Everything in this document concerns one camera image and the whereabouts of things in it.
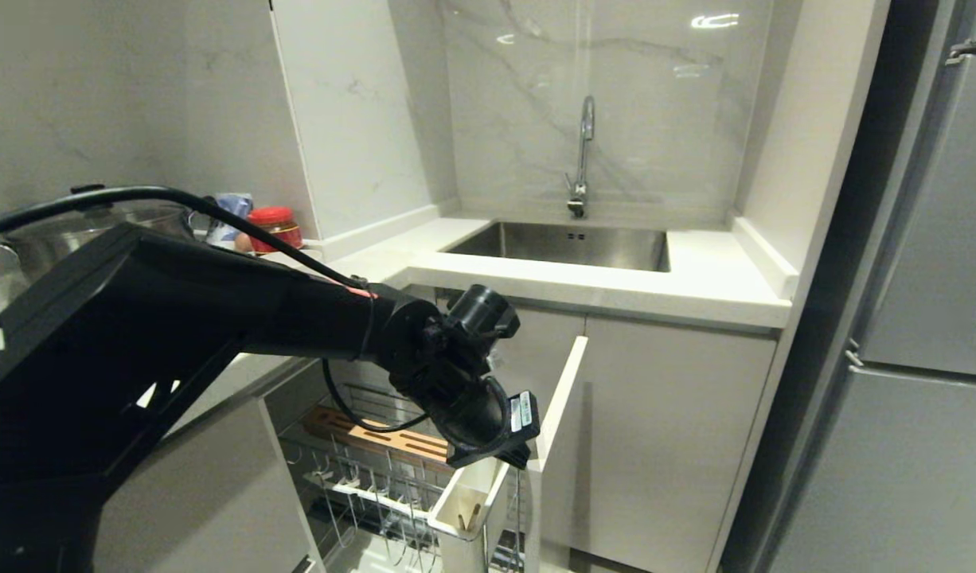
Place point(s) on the red lid jar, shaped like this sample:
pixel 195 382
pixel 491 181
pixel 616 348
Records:
pixel 277 225

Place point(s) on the wooden chopstick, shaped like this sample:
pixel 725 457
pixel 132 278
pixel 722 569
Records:
pixel 472 519

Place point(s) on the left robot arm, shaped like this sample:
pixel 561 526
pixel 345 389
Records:
pixel 177 318

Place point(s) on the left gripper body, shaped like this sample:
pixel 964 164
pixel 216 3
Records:
pixel 480 422

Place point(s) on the white drawer front panel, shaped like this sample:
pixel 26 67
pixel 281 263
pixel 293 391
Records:
pixel 556 430

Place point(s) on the chrome faucet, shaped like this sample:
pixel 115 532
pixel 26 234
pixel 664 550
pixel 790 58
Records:
pixel 583 151

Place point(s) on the stainless steel sink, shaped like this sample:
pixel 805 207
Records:
pixel 568 245

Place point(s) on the blue white plastic bag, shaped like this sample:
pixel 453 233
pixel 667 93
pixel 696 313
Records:
pixel 229 215

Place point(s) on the stainless steel pot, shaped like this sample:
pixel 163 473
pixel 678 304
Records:
pixel 66 235

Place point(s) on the white utensil holder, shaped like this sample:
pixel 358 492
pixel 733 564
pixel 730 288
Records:
pixel 468 509

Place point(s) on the slotted wooden knife holder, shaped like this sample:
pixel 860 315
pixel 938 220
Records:
pixel 376 436

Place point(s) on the white cabinet door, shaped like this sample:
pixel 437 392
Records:
pixel 663 438
pixel 209 493

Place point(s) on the grey refrigerator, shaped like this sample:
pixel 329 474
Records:
pixel 910 318

